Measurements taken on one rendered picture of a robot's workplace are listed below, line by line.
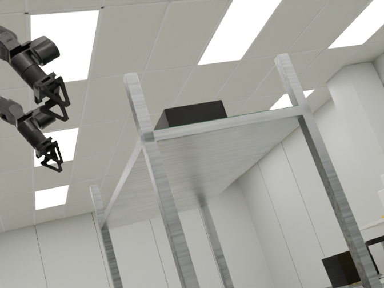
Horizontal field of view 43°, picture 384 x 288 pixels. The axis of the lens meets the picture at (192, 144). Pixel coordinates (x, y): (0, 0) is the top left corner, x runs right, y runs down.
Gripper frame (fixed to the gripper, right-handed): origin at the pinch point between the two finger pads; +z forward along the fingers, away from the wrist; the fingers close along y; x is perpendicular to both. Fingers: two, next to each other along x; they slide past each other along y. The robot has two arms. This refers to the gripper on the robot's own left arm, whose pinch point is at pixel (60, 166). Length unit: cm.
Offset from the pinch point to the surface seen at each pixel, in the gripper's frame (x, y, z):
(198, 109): -26, -50, 23
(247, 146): -31, -49, 39
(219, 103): -33, -50, 25
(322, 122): -514, 508, 87
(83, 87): -149, 309, -130
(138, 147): -2, -61, 22
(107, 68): -169, 275, -120
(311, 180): -478, 602, 156
